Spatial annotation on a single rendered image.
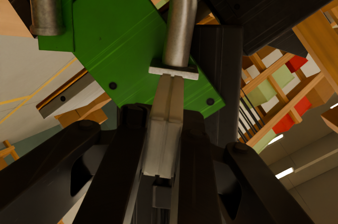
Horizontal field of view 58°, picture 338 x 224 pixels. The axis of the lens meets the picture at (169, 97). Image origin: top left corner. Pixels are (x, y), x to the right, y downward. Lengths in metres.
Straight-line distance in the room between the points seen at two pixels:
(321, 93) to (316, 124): 5.44
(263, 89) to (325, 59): 2.56
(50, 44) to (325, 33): 0.94
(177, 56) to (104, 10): 0.10
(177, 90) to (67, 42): 0.24
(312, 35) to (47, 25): 0.94
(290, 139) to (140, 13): 9.58
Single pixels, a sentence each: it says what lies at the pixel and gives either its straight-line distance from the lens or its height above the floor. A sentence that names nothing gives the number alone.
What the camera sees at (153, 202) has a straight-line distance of 0.42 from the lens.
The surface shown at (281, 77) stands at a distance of 3.96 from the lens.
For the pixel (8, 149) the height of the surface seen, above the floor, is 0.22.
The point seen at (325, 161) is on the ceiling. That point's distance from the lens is 7.96.
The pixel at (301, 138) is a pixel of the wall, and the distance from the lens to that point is 9.90.
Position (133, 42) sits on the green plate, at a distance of 0.37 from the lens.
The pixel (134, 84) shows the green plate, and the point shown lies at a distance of 0.38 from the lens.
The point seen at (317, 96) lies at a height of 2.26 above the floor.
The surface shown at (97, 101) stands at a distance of 6.50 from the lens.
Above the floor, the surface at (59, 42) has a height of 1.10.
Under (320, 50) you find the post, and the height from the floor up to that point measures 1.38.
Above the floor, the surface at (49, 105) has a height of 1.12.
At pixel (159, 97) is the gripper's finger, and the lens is 0.15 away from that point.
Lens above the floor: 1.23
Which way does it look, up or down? 1 degrees down
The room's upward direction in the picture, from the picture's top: 146 degrees clockwise
